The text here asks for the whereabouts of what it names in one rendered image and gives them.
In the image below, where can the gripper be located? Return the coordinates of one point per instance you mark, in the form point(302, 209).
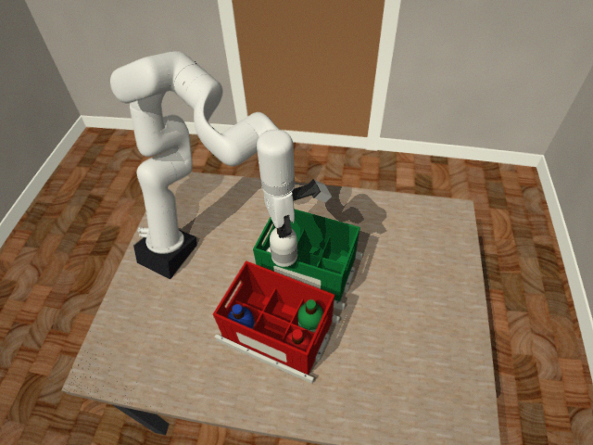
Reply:
point(281, 210)

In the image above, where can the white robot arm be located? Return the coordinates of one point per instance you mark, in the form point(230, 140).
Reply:
point(143, 83)

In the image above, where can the red plastic bottle crate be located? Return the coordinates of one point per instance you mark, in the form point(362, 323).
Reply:
point(284, 297)

